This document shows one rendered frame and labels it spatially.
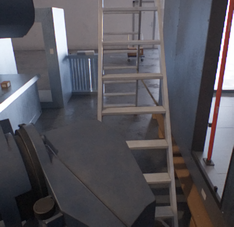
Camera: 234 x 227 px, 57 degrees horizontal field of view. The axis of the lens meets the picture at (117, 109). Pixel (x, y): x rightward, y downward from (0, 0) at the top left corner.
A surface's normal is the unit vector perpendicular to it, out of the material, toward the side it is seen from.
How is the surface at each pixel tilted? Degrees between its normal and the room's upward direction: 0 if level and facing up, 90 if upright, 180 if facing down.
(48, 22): 90
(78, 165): 16
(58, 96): 90
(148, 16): 90
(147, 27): 90
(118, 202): 44
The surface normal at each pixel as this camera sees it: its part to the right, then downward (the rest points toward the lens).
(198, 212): -0.01, -0.92
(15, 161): 0.35, -0.54
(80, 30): -0.01, 0.39
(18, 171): 0.44, -0.36
